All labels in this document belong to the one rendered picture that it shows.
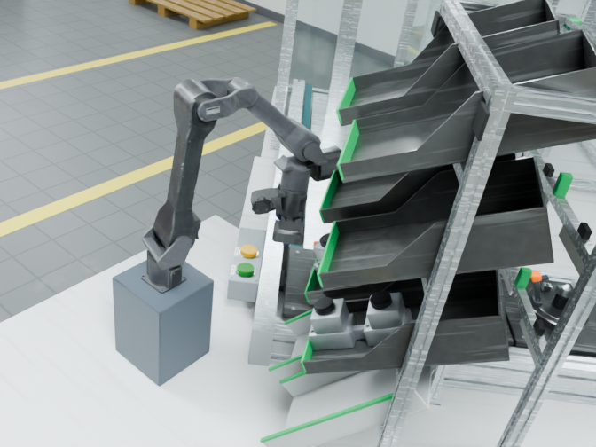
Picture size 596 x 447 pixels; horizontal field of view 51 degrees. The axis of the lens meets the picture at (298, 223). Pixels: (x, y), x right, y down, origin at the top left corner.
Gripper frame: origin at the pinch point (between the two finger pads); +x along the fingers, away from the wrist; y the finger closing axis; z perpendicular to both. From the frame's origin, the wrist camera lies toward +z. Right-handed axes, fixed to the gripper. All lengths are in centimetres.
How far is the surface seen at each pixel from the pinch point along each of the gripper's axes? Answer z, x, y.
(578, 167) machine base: -107, 23, -100
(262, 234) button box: 5.7, 13.3, -16.8
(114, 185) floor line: 92, 109, -179
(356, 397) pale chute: -13.4, 0.0, 42.9
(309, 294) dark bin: -4.1, -11.6, 32.9
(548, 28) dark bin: -25, -59, 37
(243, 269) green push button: 8.6, 12.1, -0.8
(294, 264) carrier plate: -2.9, 12.3, -5.1
